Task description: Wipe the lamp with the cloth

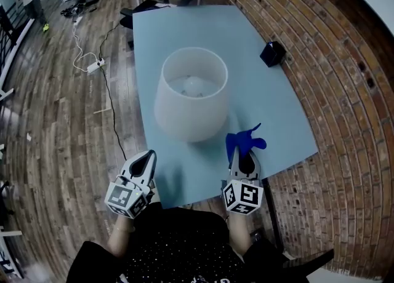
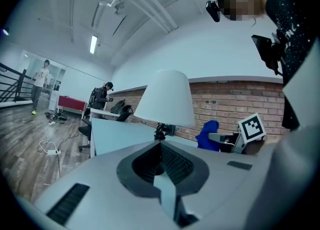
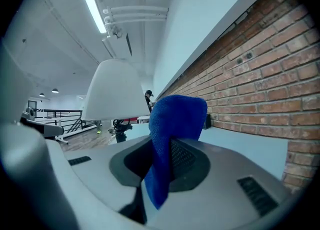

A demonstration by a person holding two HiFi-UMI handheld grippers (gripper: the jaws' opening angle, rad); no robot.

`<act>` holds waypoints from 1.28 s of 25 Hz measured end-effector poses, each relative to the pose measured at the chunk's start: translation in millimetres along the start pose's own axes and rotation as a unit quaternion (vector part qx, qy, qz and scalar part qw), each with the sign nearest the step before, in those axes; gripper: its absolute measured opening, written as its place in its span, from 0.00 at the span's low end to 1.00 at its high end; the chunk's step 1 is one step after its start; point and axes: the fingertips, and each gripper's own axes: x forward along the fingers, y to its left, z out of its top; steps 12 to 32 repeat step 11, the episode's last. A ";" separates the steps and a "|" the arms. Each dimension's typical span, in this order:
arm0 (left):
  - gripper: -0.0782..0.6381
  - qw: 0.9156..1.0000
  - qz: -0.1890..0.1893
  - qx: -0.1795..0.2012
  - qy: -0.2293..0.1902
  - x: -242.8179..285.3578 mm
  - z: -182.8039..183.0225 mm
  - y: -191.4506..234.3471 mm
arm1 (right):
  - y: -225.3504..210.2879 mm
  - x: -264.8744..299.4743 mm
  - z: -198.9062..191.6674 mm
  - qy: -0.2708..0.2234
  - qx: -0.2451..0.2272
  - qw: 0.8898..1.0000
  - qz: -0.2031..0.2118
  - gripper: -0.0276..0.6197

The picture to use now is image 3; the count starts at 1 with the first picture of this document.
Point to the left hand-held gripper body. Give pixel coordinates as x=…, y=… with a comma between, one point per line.
x=50, y=130

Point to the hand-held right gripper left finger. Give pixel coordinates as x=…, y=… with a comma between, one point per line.
x=95, y=171

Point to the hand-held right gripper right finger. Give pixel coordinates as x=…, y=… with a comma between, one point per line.
x=220, y=199

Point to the blue cloth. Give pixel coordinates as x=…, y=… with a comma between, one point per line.
x=175, y=116

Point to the black railing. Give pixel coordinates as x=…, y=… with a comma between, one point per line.
x=60, y=110

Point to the small black box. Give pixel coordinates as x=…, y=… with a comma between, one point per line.
x=207, y=121

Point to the black ceiling vent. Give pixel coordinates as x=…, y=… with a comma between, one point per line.
x=129, y=44

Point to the long ceiling light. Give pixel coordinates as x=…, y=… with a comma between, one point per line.
x=93, y=9

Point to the white ceiling pipe bundle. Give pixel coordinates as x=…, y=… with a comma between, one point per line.
x=135, y=15

